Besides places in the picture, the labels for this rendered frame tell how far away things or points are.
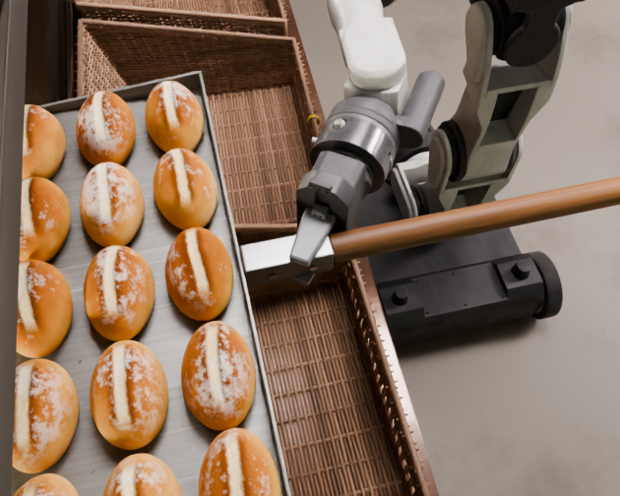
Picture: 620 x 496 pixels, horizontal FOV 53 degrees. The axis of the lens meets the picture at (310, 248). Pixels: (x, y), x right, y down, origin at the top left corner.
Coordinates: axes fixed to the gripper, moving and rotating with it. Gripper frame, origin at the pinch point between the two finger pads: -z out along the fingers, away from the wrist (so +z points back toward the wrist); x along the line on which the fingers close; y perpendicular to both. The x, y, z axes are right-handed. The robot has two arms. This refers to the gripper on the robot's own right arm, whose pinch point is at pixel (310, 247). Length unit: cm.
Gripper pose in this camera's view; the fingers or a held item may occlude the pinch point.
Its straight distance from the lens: 63.3
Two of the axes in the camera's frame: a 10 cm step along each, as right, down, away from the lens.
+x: -0.1, 5.2, 8.6
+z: 3.7, -7.9, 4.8
